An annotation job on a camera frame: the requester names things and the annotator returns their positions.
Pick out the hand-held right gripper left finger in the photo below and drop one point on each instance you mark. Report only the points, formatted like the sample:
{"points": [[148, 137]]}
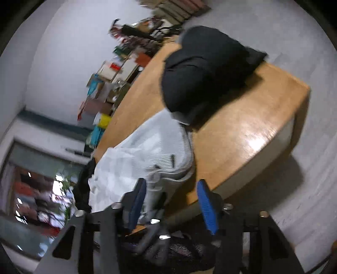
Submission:
{"points": [[138, 202]]}

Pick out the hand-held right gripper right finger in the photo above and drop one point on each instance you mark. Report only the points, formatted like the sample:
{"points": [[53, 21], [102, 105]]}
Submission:
{"points": [[208, 208]]}

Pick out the black garment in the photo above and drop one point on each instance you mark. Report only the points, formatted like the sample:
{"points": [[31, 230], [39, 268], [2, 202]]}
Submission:
{"points": [[205, 73]]}

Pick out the white cloth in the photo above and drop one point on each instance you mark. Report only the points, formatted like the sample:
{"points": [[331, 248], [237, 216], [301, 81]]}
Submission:
{"points": [[115, 171]]}

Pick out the dark cloth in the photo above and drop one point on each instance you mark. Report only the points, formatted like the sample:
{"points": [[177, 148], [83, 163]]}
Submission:
{"points": [[83, 184]]}

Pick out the wooden table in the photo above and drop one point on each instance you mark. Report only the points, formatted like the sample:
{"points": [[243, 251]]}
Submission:
{"points": [[237, 126]]}

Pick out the glass window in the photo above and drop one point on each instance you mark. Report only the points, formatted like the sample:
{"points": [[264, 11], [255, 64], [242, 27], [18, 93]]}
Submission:
{"points": [[31, 197]]}

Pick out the cluttered storage shelf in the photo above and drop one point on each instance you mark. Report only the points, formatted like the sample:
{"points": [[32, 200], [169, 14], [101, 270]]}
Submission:
{"points": [[118, 71]]}

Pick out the stack of cardboard boxes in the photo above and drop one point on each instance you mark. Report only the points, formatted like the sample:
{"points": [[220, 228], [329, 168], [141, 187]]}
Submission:
{"points": [[176, 8]]}

